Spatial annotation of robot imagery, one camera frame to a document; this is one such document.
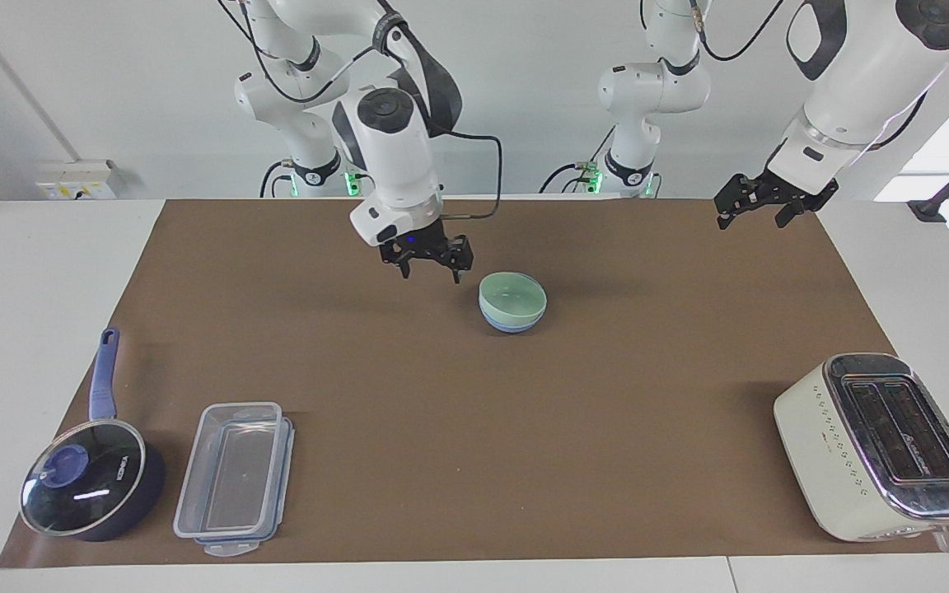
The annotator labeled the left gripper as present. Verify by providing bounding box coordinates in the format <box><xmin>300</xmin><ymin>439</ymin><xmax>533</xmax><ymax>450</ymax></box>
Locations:
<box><xmin>713</xmin><ymin>168</ymin><xmax>840</xmax><ymax>231</ymax></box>

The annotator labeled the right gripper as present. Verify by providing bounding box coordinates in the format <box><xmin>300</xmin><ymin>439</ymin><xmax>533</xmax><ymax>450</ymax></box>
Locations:
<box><xmin>380</xmin><ymin>216</ymin><xmax>475</xmax><ymax>286</ymax></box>

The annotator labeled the green bowl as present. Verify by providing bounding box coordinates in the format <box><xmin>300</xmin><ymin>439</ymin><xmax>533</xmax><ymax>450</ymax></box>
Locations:
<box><xmin>478</xmin><ymin>271</ymin><xmax>549</xmax><ymax>326</ymax></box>

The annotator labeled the blue bowl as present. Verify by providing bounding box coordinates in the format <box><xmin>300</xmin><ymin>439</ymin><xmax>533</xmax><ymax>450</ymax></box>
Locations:
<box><xmin>481</xmin><ymin>308</ymin><xmax>545</xmax><ymax>335</ymax></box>

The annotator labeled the cream toaster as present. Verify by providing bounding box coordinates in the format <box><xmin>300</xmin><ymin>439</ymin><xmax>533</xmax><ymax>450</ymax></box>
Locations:
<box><xmin>773</xmin><ymin>353</ymin><xmax>949</xmax><ymax>552</ymax></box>

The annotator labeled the blue-rimmed container lid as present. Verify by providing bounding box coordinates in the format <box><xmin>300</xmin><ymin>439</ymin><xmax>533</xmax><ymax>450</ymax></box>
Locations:
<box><xmin>191</xmin><ymin>416</ymin><xmax>297</xmax><ymax>558</ymax></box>

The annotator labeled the clear plastic container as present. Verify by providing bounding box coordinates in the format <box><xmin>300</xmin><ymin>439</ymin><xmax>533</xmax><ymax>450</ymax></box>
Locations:
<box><xmin>173</xmin><ymin>401</ymin><xmax>288</xmax><ymax>543</ymax></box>

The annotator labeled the dark blue pot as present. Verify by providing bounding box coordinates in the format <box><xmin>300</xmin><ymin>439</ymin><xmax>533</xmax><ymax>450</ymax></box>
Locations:
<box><xmin>20</xmin><ymin>327</ymin><xmax>168</xmax><ymax>544</ymax></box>

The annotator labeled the glass pot lid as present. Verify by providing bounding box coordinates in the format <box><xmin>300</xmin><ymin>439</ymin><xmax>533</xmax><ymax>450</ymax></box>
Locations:
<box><xmin>19</xmin><ymin>419</ymin><xmax>148</xmax><ymax>538</ymax></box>

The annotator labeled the black cable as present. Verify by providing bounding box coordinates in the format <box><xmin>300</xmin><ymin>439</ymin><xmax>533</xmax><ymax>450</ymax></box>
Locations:
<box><xmin>219</xmin><ymin>0</ymin><xmax>378</xmax><ymax>105</ymax></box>
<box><xmin>259</xmin><ymin>159</ymin><xmax>296</xmax><ymax>199</ymax></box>
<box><xmin>432</xmin><ymin>128</ymin><xmax>504</xmax><ymax>222</ymax></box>
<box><xmin>689</xmin><ymin>0</ymin><xmax>788</xmax><ymax>63</ymax></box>
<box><xmin>539</xmin><ymin>124</ymin><xmax>617</xmax><ymax>196</ymax></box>

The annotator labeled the white wall socket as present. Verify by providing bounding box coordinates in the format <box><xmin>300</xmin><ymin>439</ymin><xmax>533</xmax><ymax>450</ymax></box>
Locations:
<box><xmin>35</xmin><ymin>159</ymin><xmax>118</xmax><ymax>202</ymax></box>

